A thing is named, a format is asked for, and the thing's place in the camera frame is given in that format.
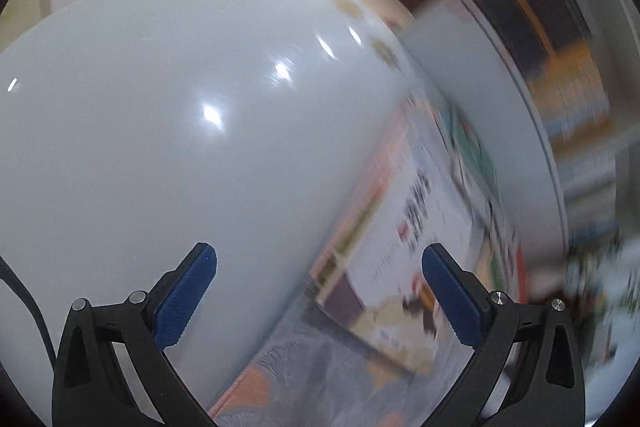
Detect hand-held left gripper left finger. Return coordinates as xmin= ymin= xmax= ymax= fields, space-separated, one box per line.
xmin=52 ymin=243 xmax=218 ymax=427

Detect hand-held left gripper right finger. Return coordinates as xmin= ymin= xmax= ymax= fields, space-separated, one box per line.
xmin=421 ymin=243 xmax=586 ymax=427

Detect white cartoon-print book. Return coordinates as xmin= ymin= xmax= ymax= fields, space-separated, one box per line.
xmin=307 ymin=97 xmax=528 ymax=380

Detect rows of shelved books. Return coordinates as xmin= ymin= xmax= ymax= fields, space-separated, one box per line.
xmin=520 ymin=47 xmax=621 ymax=233

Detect black cable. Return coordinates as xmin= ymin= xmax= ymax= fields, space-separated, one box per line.
xmin=0 ymin=254 xmax=57 ymax=370

